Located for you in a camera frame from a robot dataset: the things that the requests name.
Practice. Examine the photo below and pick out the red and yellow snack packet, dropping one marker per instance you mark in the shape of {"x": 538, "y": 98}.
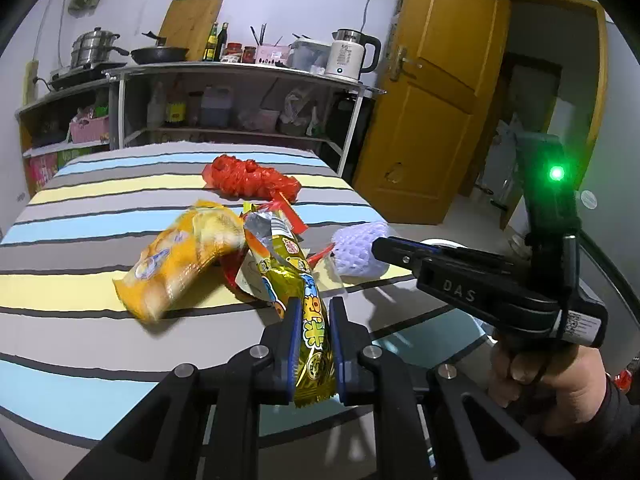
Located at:
{"x": 239, "y": 272}

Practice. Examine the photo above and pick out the yellow wooden door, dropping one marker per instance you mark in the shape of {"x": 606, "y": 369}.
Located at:
{"x": 435, "y": 110}

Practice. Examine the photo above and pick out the round white sticker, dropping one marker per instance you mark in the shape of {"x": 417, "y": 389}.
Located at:
{"x": 588, "y": 199}

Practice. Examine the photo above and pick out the person's right forearm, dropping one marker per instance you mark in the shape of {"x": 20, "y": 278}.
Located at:
{"x": 610, "y": 440}

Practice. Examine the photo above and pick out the crumpled plastic bags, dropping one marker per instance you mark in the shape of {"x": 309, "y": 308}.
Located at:
{"x": 299, "y": 110}

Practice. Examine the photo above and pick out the yellow oil bottle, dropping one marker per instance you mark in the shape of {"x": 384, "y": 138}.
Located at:
{"x": 177, "y": 110}

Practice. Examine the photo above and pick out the grey plastic jug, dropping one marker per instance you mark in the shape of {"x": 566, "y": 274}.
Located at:
{"x": 216, "y": 107}

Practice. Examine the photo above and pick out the white foam fruit net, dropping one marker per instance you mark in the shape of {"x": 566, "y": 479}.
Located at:
{"x": 355, "y": 252}

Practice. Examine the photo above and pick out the steel pot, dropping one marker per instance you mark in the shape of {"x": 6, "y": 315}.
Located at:
{"x": 92, "y": 47}

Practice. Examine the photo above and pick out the dark sauce bottle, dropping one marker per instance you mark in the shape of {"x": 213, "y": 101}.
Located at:
{"x": 211, "y": 45}
{"x": 223, "y": 42}

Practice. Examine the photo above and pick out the red plastic bag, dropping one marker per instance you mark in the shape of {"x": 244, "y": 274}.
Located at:
{"x": 250, "y": 177}

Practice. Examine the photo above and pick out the steel kitchen rack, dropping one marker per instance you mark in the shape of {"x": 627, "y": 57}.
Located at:
{"x": 250, "y": 72}

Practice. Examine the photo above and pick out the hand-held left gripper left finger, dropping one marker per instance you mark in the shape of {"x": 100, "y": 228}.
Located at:
{"x": 294, "y": 350}

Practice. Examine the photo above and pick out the gold foil snack wrapper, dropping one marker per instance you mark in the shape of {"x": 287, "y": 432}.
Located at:
{"x": 310, "y": 330}

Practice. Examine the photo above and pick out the low white shelf unit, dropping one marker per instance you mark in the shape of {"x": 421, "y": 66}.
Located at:
{"x": 60, "y": 97}

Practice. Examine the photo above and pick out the white plastic bottle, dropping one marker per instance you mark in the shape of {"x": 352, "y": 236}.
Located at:
{"x": 156, "y": 107}

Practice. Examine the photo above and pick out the orange snack bag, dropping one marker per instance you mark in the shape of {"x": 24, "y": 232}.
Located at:
{"x": 185, "y": 255}

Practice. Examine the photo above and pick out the dark chopsticks bundle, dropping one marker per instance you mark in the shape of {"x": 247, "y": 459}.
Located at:
{"x": 259, "y": 35}

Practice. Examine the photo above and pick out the pink basin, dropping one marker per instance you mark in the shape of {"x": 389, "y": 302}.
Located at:
{"x": 260, "y": 120}

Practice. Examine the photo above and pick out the striped bed sheet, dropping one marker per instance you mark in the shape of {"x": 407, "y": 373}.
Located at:
{"x": 100, "y": 220}

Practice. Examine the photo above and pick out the clear container grey lid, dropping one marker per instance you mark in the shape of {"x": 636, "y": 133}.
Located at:
{"x": 307, "y": 55}

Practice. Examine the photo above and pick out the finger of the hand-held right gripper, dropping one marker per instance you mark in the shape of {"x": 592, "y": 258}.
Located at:
{"x": 470, "y": 254}
{"x": 395, "y": 252}

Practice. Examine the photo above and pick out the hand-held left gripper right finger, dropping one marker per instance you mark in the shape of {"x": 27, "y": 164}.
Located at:
{"x": 339, "y": 350}

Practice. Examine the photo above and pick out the red sauce jar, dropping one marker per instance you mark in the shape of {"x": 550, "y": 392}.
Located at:
{"x": 233, "y": 52}

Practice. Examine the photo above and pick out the pink basket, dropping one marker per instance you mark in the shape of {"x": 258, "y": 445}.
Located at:
{"x": 89, "y": 130}

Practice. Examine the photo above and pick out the black frying pan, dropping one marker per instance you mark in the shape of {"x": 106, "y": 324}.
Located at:
{"x": 160, "y": 54}

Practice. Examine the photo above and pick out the white electric kettle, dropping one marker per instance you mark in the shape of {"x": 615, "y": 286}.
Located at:
{"x": 345, "y": 57}

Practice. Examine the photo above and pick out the person's right hand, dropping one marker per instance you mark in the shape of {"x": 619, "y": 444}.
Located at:
{"x": 565, "y": 390}

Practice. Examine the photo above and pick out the wooden cutting board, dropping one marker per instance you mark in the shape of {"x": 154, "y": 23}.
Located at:
{"x": 192, "y": 25}

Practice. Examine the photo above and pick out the pink utensil box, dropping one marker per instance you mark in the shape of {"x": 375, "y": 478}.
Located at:
{"x": 272, "y": 55}

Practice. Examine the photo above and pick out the white trash bin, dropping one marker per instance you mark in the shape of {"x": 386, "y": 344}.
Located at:
{"x": 445, "y": 244}

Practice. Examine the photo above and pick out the white power strip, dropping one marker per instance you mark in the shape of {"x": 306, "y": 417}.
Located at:
{"x": 31, "y": 82}

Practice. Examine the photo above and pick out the grey refrigerator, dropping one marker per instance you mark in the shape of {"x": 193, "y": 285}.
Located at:
{"x": 617, "y": 210}

